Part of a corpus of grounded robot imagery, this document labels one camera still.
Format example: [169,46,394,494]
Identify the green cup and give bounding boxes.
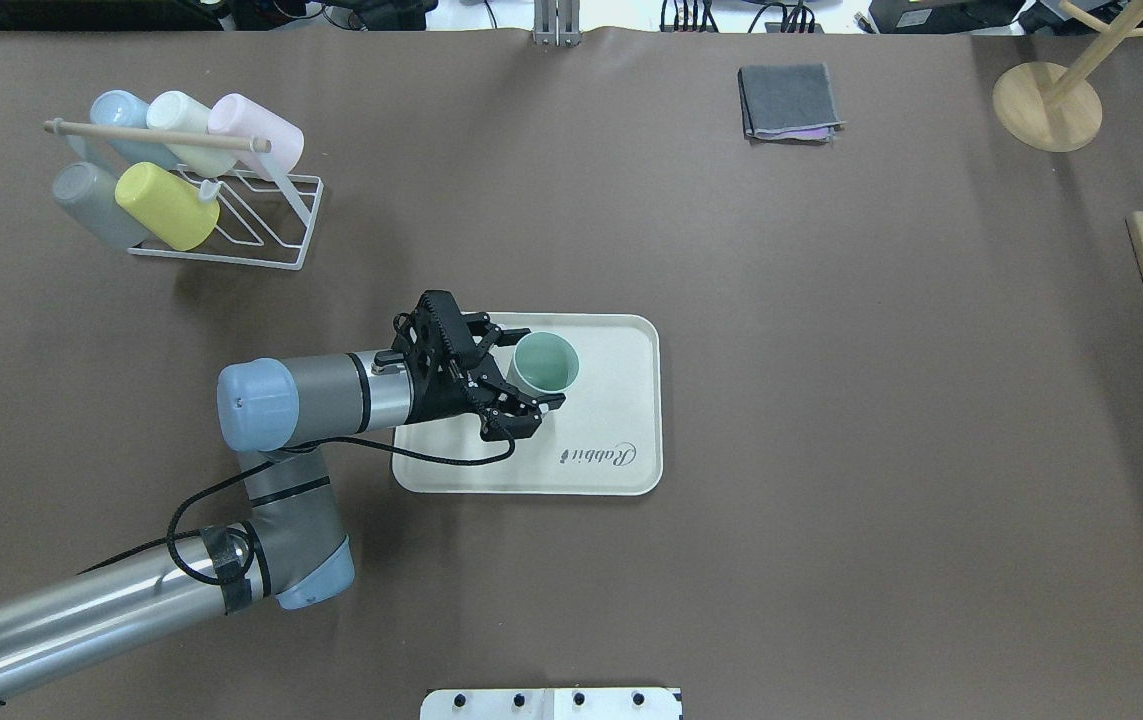
[506,331,581,395]

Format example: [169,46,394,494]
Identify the blue cup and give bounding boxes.
[88,88,181,170]

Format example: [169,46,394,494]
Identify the cream cup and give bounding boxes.
[146,90,237,178]

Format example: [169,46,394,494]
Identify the grey cup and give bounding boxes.
[51,161,149,250]

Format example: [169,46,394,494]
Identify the wooden mug tree stand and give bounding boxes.
[992,1,1143,152]

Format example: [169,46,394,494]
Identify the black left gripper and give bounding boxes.
[408,313,566,441]

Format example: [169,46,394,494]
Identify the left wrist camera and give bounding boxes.
[391,290,474,373]

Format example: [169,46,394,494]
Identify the white wire cup rack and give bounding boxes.
[42,118,325,272]

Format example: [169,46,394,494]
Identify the cream rabbit tray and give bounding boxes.
[391,313,663,496]

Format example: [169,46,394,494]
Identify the aluminium frame post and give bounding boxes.
[531,0,583,47]

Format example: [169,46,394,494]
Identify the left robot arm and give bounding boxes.
[0,293,567,707]

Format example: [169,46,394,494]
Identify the grey folded cloth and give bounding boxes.
[737,63,844,143]

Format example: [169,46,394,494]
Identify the yellow cup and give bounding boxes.
[114,161,219,253]

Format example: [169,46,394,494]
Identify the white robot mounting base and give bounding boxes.
[419,685,684,719]

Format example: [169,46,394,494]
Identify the pink cup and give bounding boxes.
[207,94,305,173]

